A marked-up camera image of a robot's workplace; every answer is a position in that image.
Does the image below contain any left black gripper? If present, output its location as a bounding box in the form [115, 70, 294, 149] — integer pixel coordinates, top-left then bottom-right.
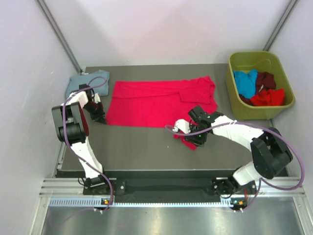
[83, 101, 108, 125]

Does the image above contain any crimson red t-shirt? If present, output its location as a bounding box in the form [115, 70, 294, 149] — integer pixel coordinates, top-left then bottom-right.
[105, 75, 218, 152]

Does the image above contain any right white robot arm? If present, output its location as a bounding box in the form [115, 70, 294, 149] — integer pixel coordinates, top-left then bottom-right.
[175, 106, 293, 194]

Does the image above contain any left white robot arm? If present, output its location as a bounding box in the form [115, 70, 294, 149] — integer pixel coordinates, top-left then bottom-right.
[52, 84, 112, 195]

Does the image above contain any folded grey-blue t-shirt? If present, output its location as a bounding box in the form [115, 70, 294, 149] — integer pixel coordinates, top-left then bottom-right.
[65, 69, 110, 97]

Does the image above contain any cyan blue t-shirt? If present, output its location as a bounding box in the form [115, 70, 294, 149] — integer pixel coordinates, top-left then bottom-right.
[233, 69, 258, 99]

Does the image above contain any olive green plastic bin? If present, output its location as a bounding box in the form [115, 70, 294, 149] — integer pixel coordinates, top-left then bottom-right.
[225, 51, 295, 120]

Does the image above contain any dark maroon t-shirt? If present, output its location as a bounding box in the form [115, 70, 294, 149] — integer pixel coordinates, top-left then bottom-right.
[239, 72, 276, 106]

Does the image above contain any bright red t-shirt in bin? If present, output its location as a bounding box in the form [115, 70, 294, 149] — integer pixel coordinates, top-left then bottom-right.
[250, 89, 285, 106]

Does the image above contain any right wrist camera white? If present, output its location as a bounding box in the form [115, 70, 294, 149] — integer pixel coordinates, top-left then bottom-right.
[172, 119, 190, 134]

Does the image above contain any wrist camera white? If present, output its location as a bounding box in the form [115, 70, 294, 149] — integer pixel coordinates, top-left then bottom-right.
[93, 93, 101, 104]
[172, 119, 190, 134]

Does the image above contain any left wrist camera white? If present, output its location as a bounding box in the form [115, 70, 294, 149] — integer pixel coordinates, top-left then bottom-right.
[93, 93, 101, 104]

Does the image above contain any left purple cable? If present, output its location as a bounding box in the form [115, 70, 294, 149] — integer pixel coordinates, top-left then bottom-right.
[61, 76, 115, 212]

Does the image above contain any purple cable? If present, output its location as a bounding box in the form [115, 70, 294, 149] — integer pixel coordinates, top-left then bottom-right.
[164, 122, 306, 212]
[61, 76, 115, 212]

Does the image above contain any aluminium front rail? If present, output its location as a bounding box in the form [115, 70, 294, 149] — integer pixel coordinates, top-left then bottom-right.
[40, 177, 306, 197]

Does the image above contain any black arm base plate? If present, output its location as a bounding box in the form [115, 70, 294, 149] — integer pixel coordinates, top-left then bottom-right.
[83, 177, 257, 203]

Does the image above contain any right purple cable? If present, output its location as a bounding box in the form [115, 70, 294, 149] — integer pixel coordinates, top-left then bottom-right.
[164, 122, 306, 212]

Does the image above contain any grey slotted cable duct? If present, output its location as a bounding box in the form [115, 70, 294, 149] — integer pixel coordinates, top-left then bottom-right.
[49, 197, 244, 208]

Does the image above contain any left corner aluminium post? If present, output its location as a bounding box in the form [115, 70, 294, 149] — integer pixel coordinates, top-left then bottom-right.
[35, 0, 83, 74]

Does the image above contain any corner aluminium post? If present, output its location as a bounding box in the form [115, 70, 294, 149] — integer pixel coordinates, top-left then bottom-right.
[35, 0, 83, 74]
[263, 0, 300, 51]

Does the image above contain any right corner aluminium post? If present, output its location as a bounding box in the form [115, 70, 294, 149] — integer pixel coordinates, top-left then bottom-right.
[263, 0, 300, 51]

